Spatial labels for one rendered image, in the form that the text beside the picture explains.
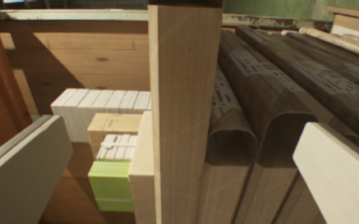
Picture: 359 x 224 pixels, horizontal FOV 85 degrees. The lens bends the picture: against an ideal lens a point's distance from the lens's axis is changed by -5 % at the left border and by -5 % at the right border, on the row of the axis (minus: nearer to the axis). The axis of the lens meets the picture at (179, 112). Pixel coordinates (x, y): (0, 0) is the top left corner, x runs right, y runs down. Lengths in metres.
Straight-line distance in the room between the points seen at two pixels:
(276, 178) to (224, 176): 0.05
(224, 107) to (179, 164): 0.07
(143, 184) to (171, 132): 0.66
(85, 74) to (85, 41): 0.25
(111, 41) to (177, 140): 1.40
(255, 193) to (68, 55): 1.58
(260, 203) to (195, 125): 0.11
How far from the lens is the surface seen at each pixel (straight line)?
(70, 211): 3.03
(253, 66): 0.26
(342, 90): 0.27
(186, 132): 0.16
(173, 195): 0.21
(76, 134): 1.38
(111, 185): 0.86
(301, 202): 0.24
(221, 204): 0.23
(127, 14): 1.41
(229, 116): 0.18
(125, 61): 1.55
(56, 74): 1.79
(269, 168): 0.19
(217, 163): 0.19
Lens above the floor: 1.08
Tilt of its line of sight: 1 degrees down
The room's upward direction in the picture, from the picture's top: 88 degrees counter-clockwise
